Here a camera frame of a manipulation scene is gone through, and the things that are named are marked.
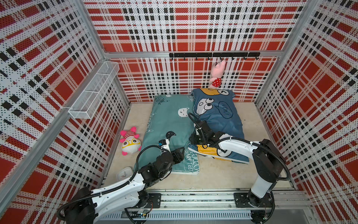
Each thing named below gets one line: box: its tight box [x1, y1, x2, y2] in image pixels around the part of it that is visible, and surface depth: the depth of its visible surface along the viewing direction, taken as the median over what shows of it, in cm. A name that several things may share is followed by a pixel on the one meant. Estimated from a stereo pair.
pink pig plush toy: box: [209, 59, 227, 89], surface depth 95 cm
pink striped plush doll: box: [119, 126, 142, 156], surface depth 91 cm
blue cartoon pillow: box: [187, 88, 250, 164], surface depth 93 cm
